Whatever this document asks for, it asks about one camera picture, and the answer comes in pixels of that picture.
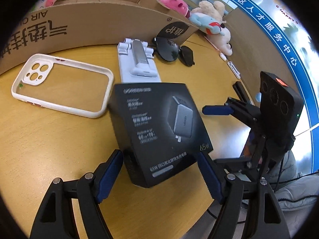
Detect black charger box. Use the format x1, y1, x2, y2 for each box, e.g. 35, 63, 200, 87
108, 83, 213, 188

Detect black sunglasses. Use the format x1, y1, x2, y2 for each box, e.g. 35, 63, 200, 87
153, 37, 195, 67

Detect large white phone stand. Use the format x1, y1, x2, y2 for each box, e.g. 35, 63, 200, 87
117, 38, 161, 83

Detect grey jacket sleeve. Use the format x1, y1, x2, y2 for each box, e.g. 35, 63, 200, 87
268, 150, 319, 212

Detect white earbuds case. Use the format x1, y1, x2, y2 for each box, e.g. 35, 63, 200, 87
219, 53, 227, 62

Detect white dog plush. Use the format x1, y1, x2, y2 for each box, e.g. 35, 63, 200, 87
207, 23, 232, 56

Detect pink transparent pen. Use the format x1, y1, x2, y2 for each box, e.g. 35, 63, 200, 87
203, 35, 221, 53

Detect blue dolphin plush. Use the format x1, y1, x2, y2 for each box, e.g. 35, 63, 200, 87
189, 12, 224, 36

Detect cream bunny plush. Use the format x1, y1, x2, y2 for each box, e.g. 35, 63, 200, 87
191, 1, 225, 23

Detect pink bear plush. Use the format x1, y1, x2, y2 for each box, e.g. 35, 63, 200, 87
159, 0, 190, 18

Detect white phone case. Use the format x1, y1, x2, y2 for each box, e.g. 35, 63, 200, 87
11, 53, 114, 119

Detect brown cardboard box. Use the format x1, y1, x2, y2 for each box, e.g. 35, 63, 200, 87
1, 0, 197, 72

